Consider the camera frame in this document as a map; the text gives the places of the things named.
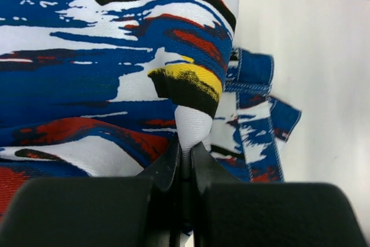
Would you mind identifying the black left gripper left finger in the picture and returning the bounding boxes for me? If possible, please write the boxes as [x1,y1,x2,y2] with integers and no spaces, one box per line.
[1,138,181,246]

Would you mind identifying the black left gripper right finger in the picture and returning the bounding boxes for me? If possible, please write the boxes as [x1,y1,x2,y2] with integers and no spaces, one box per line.
[190,144,367,246]

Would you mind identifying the blue patterned trousers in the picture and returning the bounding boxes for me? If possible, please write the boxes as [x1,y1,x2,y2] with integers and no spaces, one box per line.
[0,0,302,247]

